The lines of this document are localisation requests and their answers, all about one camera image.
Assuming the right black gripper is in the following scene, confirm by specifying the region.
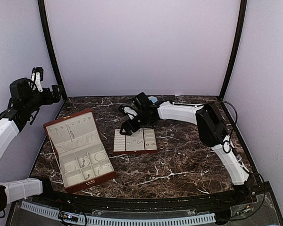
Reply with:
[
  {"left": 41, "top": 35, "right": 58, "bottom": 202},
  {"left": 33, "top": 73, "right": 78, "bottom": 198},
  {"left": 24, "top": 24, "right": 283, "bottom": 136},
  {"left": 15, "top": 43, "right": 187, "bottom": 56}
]
[{"left": 120, "top": 111, "right": 150, "bottom": 136}]

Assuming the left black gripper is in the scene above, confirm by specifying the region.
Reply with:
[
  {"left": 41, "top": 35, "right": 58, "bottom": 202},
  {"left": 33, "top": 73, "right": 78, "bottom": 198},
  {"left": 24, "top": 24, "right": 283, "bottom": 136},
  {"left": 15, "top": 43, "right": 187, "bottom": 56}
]
[{"left": 24, "top": 85, "right": 63, "bottom": 113}]

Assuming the brown jewelry tray cream lining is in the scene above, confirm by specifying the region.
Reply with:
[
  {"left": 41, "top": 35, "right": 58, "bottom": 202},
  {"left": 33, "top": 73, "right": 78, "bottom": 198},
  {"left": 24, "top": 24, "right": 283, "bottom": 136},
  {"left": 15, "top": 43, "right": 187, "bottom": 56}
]
[{"left": 113, "top": 128, "right": 158, "bottom": 155}]

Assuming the brown jewelry box cream lining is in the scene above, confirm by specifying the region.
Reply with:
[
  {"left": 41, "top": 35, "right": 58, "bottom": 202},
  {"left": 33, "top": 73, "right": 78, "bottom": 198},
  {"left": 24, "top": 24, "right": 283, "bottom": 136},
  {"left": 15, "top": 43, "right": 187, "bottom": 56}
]
[{"left": 43, "top": 109, "right": 117, "bottom": 194}]

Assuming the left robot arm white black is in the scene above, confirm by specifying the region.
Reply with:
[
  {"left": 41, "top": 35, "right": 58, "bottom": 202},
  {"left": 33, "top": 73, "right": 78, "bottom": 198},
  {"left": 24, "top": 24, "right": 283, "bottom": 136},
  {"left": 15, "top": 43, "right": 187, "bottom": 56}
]
[{"left": 0, "top": 82, "right": 63, "bottom": 212}]

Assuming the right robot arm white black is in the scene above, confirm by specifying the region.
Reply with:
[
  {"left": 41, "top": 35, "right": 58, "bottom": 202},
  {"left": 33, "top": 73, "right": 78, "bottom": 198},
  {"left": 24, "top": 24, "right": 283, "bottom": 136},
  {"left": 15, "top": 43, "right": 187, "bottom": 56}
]
[{"left": 119, "top": 100, "right": 254, "bottom": 204}]

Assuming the light blue upside-down mug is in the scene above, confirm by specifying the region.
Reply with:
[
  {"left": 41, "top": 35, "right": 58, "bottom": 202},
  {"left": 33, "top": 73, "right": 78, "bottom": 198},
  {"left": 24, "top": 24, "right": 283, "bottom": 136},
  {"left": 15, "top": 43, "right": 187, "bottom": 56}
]
[{"left": 148, "top": 96, "right": 158, "bottom": 104}]

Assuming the small circuit board with leds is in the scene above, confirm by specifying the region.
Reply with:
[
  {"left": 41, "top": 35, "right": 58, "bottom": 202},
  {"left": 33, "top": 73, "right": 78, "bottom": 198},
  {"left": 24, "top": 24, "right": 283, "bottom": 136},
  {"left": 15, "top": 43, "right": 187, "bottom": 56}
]
[{"left": 58, "top": 211, "right": 78, "bottom": 222}]

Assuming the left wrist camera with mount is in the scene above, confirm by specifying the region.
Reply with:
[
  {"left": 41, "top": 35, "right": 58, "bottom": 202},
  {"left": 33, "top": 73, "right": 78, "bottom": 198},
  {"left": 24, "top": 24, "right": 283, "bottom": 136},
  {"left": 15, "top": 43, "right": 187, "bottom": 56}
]
[{"left": 30, "top": 67, "right": 44, "bottom": 92}]

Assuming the beaded necklace in lid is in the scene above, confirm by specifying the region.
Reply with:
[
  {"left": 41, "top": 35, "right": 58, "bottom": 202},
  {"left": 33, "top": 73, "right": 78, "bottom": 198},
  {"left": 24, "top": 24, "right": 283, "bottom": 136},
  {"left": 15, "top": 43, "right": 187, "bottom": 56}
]
[{"left": 66, "top": 124, "right": 76, "bottom": 141}]

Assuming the black left corner post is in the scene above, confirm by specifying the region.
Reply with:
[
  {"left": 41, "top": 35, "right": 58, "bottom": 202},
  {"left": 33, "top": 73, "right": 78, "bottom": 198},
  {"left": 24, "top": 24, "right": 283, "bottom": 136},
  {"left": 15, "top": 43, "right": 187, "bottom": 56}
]
[{"left": 37, "top": 0, "right": 68, "bottom": 102}]

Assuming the black corner post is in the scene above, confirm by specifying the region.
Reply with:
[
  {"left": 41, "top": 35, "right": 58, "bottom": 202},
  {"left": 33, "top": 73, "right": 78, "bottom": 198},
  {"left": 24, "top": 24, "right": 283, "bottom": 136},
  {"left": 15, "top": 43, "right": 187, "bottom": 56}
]
[
  {"left": 37, "top": 0, "right": 68, "bottom": 102},
  {"left": 218, "top": 0, "right": 248, "bottom": 100}
]

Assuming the black front table rail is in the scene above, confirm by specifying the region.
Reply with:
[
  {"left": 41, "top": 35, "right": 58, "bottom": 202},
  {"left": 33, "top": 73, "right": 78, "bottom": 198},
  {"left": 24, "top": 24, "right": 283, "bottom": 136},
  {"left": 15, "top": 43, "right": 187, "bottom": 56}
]
[{"left": 32, "top": 184, "right": 264, "bottom": 213}]

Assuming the white slotted cable duct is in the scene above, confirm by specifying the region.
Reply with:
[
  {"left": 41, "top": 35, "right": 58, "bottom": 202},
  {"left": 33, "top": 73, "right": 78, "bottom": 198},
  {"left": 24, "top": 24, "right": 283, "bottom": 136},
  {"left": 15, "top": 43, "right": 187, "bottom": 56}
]
[{"left": 21, "top": 201, "right": 216, "bottom": 226}]

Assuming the black right corner post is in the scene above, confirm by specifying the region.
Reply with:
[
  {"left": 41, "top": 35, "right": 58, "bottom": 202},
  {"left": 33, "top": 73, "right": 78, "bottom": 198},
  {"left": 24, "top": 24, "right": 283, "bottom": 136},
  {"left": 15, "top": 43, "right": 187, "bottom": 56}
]
[{"left": 218, "top": 0, "right": 248, "bottom": 100}]

